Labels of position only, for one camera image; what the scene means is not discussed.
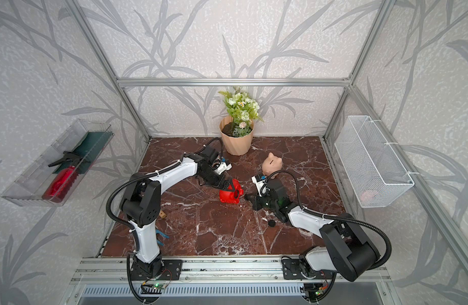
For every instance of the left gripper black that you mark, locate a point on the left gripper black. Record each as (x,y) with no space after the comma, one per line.
(220,183)

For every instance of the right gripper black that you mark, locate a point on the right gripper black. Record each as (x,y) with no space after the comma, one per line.
(254,201)

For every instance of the red piggy bank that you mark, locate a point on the red piggy bank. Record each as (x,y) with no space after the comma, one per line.
(233,194)

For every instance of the beige piggy bank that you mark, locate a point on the beige piggy bank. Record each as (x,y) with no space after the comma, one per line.
(271,164)

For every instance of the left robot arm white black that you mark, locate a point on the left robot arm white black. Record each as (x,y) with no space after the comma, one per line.
(137,203)

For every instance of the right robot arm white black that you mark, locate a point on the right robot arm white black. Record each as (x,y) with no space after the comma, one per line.
(351,247)

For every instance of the beige flower pot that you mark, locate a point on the beige flower pot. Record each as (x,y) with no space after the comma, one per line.
(236,146)

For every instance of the green white artificial plant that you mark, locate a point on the green white artificial plant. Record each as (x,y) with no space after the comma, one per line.
(243,111)

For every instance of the blue garden rake tool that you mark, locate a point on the blue garden rake tool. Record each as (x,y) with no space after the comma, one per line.
(163,235)

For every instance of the pink object in basket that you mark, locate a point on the pink object in basket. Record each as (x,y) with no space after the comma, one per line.
(368,195)

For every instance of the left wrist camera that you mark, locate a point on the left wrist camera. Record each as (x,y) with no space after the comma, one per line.
(224,165)

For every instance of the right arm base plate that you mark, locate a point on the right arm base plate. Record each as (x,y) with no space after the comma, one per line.
(296,269)

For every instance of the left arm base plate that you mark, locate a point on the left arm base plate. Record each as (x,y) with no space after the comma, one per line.
(166,270)

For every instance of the white wire basket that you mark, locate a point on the white wire basket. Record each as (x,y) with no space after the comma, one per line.
(371,162)

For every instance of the clear plastic wall tray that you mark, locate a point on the clear plastic wall tray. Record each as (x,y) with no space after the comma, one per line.
(26,191)

